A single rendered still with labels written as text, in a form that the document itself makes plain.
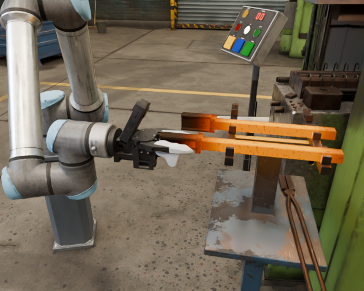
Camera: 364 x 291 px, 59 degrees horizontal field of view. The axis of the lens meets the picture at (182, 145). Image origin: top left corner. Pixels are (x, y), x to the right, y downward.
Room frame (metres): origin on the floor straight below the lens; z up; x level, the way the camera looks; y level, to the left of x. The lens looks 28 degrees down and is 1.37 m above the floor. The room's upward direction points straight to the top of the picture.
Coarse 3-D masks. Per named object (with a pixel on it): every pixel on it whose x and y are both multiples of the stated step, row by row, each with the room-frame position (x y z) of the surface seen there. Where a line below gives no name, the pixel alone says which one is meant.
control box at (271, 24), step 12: (240, 12) 2.05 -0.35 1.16; (252, 12) 1.94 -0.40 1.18; (264, 12) 1.85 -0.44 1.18; (276, 12) 1.76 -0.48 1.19; (240, 24) 1.97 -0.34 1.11; (252, 24) 1.88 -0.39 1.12; (264, 24) 1.79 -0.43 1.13; (276, 24) 1.75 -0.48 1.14; (228, 36) 2.02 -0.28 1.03; (240, 36) 1.91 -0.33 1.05; (252, 36) 1.81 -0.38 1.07; (264, 36) 1.73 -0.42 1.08; (276, 36) 1.76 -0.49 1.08; (264, 48) 1.73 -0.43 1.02; (252, 60) 1.71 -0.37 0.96
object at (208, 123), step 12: (192, 120) 0.81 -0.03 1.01; (204, 120) 0.80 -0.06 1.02; (216, 120) 0.80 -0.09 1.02; (228, 120) 0.80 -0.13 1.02; (240, 120) 0.80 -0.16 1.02; (252, 132) 0.77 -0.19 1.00; (264, 132) 0.76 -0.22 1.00; (276, 132) 0.76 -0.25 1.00; (288, 132) 0.75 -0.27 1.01; (300, 132) 0.74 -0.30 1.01; (312, 132) 0.74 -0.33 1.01; (324, 132) 0.73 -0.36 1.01; (336, 132) 0.73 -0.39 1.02
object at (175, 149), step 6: (162, 144) 0.67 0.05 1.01; (168, 144) 0.67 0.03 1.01; (174, 144) 0.67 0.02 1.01; (180, 144) 0.67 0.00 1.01; (174, 150) 0.65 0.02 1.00; (180, 150) 0.65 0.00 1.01; (186, 150) 0.66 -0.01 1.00; (192, 150) 0.66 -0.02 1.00; (162, 156) 0.67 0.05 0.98; (168, 156) 0.67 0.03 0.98; (174, 156) 0.66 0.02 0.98; (168, 162) 0.67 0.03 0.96; (174, 162) 0.66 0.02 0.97
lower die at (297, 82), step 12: (324, 72) 1.34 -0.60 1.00; (336, 72) 1.34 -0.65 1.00; (348, 72) 1.34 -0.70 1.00; (360, 72) 1.38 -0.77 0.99; (300, 84) 1.27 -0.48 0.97; (312, 84) 1.25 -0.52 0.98; (324, 84) 1.25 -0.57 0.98; (336, 84) 1.25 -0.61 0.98; (348, 84) 1.24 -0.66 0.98; (300, 96) 1.25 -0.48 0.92; (348, 96) 1.24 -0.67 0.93
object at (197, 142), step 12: (168, 132) 0.72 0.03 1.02; (192, 144) 0.69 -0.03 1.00; (204, 144) 0.67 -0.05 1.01; (216, 144) 0.67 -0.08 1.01; (228, 144) 0.66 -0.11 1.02; (240, 144) 0.66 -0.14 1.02; (252, 144) 0.66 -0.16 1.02; (264, 144) 0.66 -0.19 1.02; (276, 144) 0.66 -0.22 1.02; (288, 144) 0.66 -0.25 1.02; (276, 156) 0.64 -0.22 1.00; (288, 156) 0.63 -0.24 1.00; (300, 156) 0.63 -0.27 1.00; (312, 156) 0.62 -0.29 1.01; (336, 156) 0.61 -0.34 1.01
